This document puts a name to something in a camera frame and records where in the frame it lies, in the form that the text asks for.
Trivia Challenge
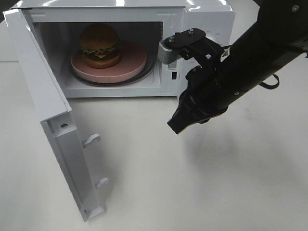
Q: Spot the white microwave door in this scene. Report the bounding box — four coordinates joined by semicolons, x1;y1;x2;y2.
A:
3;9;103;221

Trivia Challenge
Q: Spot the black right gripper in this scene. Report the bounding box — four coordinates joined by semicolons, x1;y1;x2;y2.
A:
167;38;238;134

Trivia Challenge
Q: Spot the white microwave oven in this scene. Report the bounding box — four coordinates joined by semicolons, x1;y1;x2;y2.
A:
11;0;235;98

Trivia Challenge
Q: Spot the upper white microwave knob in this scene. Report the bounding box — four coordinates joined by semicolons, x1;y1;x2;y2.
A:
206;35;219;44

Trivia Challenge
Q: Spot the glass microwave turntable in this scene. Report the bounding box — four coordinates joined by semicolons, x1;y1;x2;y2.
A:
70;54;155;87

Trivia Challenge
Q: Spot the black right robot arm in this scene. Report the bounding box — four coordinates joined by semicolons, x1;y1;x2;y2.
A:
159;0;308;133

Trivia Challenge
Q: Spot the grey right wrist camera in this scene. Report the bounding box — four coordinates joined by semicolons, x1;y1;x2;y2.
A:
157;28;206;64

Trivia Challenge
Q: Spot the pink round plate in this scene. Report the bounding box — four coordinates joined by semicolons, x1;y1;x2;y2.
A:
70;40;147;84

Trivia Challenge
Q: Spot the burger with lettuce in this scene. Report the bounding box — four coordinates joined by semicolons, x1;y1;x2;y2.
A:
79;23;121;69

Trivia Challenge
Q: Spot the white warning label sticker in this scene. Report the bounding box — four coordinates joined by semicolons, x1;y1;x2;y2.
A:
166;62;178;72

